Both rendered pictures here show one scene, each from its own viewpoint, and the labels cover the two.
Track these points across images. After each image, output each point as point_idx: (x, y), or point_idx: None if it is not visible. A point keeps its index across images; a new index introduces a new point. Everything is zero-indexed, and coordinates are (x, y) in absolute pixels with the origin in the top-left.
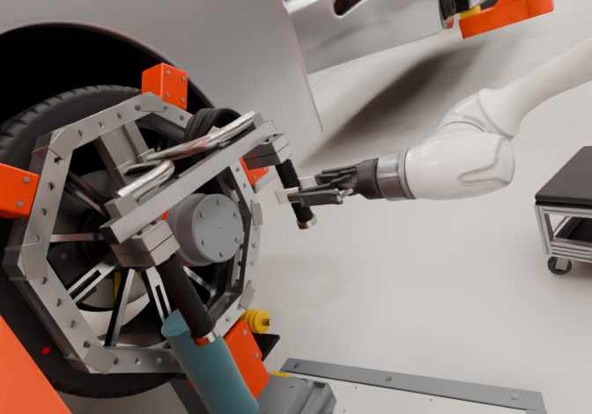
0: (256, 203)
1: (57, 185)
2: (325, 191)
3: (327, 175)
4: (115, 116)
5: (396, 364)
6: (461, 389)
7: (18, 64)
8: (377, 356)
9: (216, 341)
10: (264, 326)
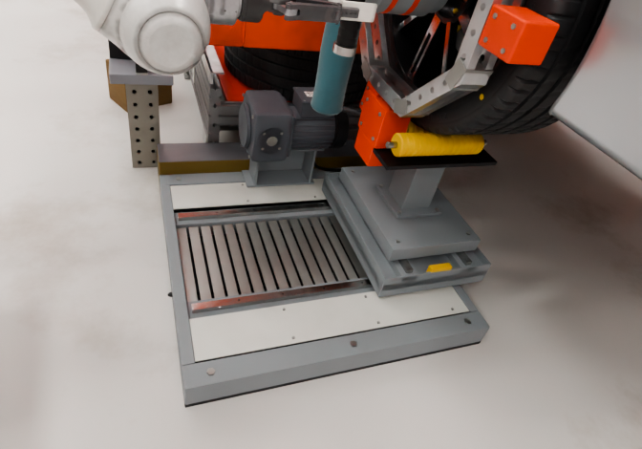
0: (464, 65)
1: None
2: None
3: (319, 0)
4: None
5: (382, 404)
6: (269, 359)
7: None
8: (416, 406)
9: (325, 37)
10: (394, 148)
